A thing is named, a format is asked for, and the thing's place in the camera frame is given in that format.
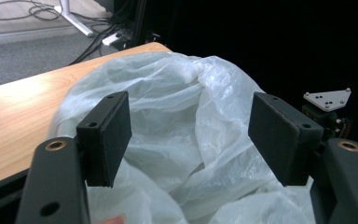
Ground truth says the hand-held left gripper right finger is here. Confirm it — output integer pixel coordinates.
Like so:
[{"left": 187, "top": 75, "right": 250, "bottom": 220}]
[{"left": 247, "top": 91, "right": 324, "bottom": 188}]

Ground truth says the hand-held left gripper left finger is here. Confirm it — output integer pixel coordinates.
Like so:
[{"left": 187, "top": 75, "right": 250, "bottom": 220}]
[{"left": 76, "top": 91, "right": 133, "bottom": 189}]

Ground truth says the translucent white plastic bag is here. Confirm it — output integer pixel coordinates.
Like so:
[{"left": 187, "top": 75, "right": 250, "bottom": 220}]
[{"left": 48, "top": 50, "right": 316, "bottom": 224}]

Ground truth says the dark curtain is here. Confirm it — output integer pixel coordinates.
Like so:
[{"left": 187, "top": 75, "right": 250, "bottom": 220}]
[{"left": 143, "top": 0, "right": 358, "bottom": 150}]

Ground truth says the white power strip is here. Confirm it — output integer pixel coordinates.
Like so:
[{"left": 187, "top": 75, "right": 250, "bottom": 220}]
[{"left": 101, "top": 32, "right": 123, "bottom": 48}]

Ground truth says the black metal stand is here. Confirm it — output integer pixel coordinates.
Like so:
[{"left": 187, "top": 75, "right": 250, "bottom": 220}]
[{"left": 94, "top": 0, "right": 162, "bottom": 51}]

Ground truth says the white metal desk leg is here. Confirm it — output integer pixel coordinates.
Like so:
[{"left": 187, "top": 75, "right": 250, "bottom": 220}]
[{"left": 53, "top": 0, "right": 95, "bottom": 38}]

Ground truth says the black cable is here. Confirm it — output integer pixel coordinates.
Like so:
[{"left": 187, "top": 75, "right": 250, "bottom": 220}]
[{"left": 69, "top": 21, "right": 123, "bottom": 66}]

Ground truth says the looped grey cable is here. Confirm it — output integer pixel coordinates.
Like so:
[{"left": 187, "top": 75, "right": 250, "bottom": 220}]
[{"left": 0, "top": 0, "right": 63, "bottom": 22}]

